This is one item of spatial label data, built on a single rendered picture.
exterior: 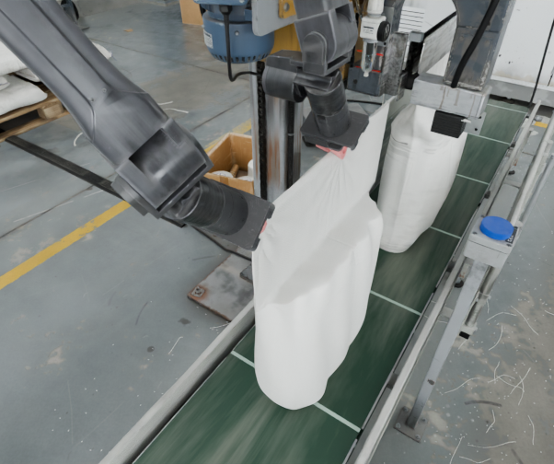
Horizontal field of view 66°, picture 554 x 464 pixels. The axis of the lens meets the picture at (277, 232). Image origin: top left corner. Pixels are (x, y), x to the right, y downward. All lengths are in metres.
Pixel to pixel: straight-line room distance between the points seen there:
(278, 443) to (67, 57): 0.93
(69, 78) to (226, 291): 1.56
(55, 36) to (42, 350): 1.63
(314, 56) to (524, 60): 3.22
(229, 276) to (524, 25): 2.76
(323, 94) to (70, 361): 1.46
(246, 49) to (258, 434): 0.86
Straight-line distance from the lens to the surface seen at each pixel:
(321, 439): 1.11
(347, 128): 0.73
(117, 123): 0.38
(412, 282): 1.46
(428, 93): 0.98
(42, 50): 0.36
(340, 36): 0.63
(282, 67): 0.69
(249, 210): 0.53
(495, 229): 0.95
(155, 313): 1.86
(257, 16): 0.89
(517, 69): 3.80
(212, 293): 1.86
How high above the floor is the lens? 1.40
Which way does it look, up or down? 40 degrees down
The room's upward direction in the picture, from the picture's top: straight up
